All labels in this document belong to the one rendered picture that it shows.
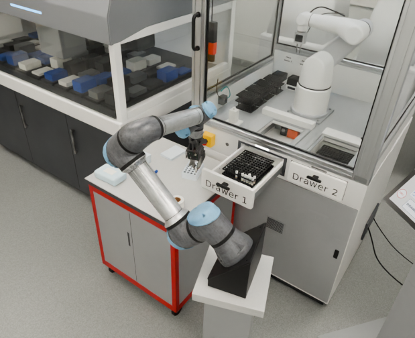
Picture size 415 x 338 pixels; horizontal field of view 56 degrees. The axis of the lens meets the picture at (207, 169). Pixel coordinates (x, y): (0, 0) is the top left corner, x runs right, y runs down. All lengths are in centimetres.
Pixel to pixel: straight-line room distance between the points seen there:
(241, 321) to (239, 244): 37
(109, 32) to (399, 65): 134
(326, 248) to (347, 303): 53
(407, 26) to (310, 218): 104
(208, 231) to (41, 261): 163
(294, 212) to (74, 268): 146
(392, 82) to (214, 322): 120
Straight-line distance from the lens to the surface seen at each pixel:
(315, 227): 218
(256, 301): 157
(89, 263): 276
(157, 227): 193
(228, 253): 147
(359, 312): 264
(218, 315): 170
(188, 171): 209
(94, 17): 219
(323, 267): 234
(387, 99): 174
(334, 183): 196
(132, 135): 143
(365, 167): 189
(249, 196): 180
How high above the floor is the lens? 201
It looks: 35 degrees down
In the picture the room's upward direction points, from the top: 2 degrees clockwise
